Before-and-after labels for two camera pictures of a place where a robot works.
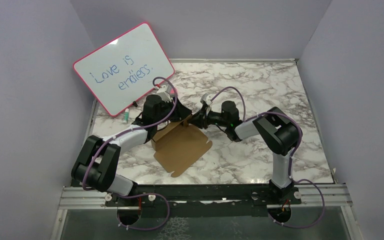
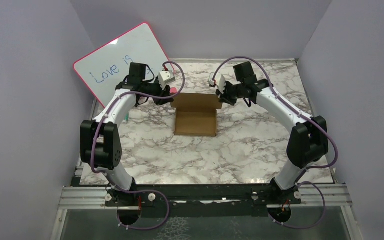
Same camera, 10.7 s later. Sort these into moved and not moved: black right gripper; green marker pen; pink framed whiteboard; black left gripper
Moved: black right gripper; black left gripper
Not moved: pink framed whiteboard; green marker pen
